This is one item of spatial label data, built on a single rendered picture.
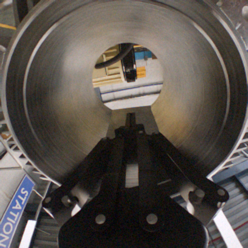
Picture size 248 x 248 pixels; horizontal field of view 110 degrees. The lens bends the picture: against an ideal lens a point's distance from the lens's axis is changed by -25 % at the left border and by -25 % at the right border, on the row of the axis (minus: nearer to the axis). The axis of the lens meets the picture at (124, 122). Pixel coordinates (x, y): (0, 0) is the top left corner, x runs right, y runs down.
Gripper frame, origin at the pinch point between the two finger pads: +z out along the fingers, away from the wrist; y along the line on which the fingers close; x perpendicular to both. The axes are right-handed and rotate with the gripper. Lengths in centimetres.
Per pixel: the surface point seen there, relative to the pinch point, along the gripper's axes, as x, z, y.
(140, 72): 9, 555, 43
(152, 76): -14, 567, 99
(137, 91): -81, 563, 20
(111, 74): 9.1, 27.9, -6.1
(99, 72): 10.3, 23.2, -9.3
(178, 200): -379, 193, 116
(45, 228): -399, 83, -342
